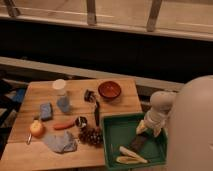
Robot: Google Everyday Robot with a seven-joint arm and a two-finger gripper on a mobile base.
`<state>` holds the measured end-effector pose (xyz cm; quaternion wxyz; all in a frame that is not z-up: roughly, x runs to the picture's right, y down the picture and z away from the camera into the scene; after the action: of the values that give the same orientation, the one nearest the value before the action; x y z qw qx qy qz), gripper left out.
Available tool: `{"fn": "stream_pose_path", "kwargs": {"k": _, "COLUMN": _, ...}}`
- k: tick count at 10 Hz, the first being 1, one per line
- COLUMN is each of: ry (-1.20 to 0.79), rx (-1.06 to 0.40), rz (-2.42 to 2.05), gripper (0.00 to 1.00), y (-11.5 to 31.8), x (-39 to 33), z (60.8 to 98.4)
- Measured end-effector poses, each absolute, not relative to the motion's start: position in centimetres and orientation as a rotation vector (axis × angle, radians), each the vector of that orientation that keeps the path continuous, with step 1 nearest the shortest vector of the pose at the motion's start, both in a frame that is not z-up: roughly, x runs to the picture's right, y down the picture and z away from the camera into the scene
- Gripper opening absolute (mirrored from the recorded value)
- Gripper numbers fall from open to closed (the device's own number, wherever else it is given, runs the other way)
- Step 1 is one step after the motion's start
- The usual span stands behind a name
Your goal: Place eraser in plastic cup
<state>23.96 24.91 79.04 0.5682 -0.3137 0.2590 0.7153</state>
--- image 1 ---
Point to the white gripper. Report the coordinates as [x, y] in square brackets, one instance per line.
[153, 119]

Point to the dark brown eraser block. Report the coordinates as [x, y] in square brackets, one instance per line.
[137, 143]

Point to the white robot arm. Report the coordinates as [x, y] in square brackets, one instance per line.
[188, 116]

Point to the blue clear cup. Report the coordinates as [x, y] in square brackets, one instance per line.
[63, 103]

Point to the green plastic tray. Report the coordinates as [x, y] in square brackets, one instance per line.
[120, 130]

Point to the black marker pen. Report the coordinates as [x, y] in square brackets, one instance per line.
[97, 113]

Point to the red brown bowl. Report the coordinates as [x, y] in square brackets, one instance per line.
[109, 89]

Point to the brown pine cone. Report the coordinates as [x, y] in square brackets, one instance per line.
[91, 136]

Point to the small black clip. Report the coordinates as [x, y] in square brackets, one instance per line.
[89, 96]

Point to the small black round object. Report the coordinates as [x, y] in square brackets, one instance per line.
[81, 122]

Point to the orange carrot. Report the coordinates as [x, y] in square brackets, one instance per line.
[62, 126]

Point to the gray blue cloth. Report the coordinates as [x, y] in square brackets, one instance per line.
[60, 143]

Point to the wooden cutting board table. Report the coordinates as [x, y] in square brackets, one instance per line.
[22, 156]

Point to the blue sponge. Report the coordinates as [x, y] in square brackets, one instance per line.
[46, 111]

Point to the apple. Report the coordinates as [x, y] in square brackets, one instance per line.
[37, 128]

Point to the metal spoon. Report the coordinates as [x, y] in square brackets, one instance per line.
[29, 139]

